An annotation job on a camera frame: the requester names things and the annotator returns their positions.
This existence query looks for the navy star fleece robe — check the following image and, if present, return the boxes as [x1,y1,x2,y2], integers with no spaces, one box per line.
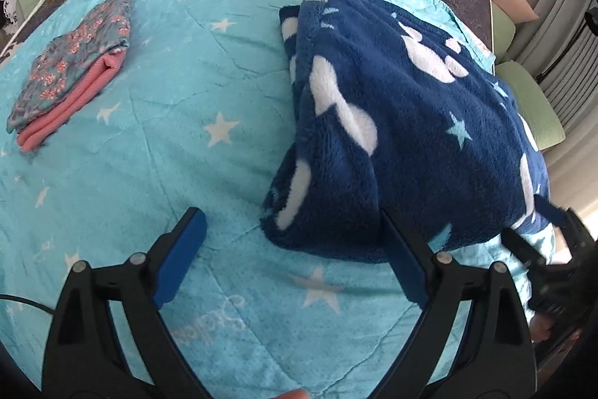
[261,0,549,263]

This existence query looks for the green pillow front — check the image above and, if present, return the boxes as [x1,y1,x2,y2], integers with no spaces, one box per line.
[494,61,565,151]

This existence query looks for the grey curtain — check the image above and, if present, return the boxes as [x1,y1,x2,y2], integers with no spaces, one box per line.
[510,0,597,217]

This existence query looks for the green pillow near headboard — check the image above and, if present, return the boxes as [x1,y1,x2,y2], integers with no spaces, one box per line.
[491,3,516,63]

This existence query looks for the black floor lamp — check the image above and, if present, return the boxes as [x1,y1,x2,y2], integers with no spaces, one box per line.
[536,5,598,84]

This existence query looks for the folded floral pink garment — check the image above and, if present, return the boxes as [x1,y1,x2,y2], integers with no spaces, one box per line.
[6,0,133,153]

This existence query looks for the turquoise star quilt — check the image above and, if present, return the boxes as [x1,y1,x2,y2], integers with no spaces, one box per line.
[1,0,491,398]

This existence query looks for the black cable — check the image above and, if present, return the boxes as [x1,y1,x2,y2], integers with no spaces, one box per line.
[0,294,57,317]

